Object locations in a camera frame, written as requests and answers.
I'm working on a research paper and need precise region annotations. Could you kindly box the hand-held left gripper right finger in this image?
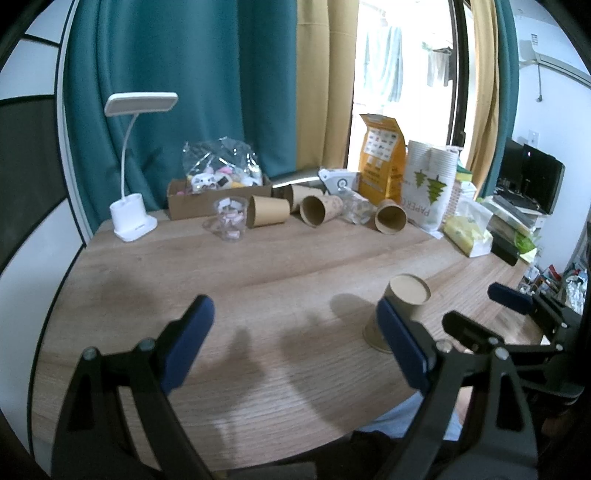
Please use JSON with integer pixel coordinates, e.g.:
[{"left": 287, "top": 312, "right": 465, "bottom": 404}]
[{"left": 375, "top": 298, "right": 541, "bottom": 480}]

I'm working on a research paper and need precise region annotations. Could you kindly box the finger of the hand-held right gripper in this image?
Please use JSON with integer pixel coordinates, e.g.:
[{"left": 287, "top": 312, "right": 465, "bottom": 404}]
[
  {"left": 488, "top": 282, "right": 536, "bottom": 317},
  {"left": 442, "top": 310, "right": 505, "bottom": 352}
]

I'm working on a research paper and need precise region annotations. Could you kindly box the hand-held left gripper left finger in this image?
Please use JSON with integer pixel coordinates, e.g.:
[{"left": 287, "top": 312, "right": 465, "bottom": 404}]
[{"left": 51, "top": 294, "right": 218, "bottom": 480}]

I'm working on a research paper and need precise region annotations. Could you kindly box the brown paper cup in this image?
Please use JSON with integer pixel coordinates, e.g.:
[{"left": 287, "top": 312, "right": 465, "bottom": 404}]
[
  {"left": 363, "top": 274, "right": 432, "bottom": 354},
  {"left": 300, "top": 194, "right": 345, "bottom": 228},
  {"left": 367, "top": 199, "right": 408, "bottom": 234},
  {"left": 272, "top": 184, "right": 325, "bottom": 206},
  {"left": 246, "top": 195, "right": 291, "bottom": 229}
]

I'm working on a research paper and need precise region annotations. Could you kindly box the clear plastic cup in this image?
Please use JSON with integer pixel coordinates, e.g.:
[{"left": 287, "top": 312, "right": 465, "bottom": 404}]
[{"left": 202, "top": 196, "right": 250, "bottom": 243}]

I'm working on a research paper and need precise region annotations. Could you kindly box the white tree-print cup package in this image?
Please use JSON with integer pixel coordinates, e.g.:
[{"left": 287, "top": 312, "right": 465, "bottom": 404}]
[{"left": 400, "top": 140, "right": 464, "bottom": 233}]

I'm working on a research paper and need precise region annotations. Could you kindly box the black box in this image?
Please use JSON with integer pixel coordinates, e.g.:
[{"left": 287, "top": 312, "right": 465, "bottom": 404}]
[{"left": 490, "top": 231, "right": 522, "bottom": 267}]

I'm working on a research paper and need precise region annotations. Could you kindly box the person's leg in jeans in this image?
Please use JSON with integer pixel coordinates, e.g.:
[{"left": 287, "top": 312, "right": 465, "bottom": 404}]
[{"left": 355, "top": 396, "right": 463, "bottom": 444}]

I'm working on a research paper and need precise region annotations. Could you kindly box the yellow tissue pack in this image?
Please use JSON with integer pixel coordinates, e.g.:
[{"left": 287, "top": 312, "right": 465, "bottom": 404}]
[{"left": 443, "top": 198, "right": 495, "bottom": 258}]

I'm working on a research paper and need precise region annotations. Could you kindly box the stack of books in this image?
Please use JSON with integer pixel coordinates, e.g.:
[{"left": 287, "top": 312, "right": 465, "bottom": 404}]
[{"left": 480, "top": 187, "right": 552, "bottom": 238}]

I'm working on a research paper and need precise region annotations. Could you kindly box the black monitor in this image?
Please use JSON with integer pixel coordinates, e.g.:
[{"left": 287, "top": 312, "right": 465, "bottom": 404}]
[{"left": 499, "top": 138, "right": 566, "bottom": 215}]

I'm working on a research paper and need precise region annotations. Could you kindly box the cardboard box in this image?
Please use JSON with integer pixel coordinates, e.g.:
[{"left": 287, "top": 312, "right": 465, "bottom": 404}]
[{"left": 167, "top": 178, "right": 273, "bottom": 221}]

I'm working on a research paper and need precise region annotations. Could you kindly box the white desk lamp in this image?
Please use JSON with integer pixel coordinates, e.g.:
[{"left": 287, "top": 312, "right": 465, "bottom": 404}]
[{"left": 104, "top": 92, "right": 179, "bottom": 242}]

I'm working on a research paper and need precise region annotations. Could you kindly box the crumpled clear plastic wrapper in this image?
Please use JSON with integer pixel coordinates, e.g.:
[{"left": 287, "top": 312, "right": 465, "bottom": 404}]
[{"left": 338, "top": 191, "right": 378, "bottom": 225}]

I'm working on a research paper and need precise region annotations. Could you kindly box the white plastic tool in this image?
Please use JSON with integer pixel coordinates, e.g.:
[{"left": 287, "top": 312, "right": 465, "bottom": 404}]
[{"left": 318, "top": 168, "right": 361, "bottom": 195}]

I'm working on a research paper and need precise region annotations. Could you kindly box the clear bag of small toys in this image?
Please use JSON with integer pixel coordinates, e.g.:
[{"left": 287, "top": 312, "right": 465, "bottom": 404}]
[{"left": 181, "top": 137, "right": 264, "bottom": 193}]

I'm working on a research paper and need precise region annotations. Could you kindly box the orange paper bag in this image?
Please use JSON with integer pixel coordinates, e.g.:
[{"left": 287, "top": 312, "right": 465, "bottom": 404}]
[{"left": 359, "top": 113, "right": 407, "bottom": 206}]

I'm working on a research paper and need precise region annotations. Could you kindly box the grey hanging garment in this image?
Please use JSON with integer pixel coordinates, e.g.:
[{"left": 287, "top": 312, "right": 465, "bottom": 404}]
[{"left": 422, "top": 41, "right": 452, "bottom": 88}]

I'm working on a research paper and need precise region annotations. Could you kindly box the white air conditioner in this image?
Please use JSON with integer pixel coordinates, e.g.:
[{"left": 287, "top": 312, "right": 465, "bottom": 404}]
[{"left": 517, "top": 28, "right": 591, "bottom": 88}]

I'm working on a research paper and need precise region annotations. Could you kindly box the teal curtain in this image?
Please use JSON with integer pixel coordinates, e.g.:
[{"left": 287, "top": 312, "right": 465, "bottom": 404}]
[{"left": 62, "top": 0, "right": 298, "bottom": 236}]

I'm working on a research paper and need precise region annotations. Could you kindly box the light green hanging shirt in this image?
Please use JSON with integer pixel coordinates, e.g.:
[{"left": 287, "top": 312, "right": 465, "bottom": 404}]
[{"left": 362, "top": 25, "right": 403, "bottom": 103}]

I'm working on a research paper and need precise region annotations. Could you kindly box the yellow curtain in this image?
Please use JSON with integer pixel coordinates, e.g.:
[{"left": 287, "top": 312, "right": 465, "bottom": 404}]
[{"left": 295, "top": 0, "right": 360, "bottom": 169}]

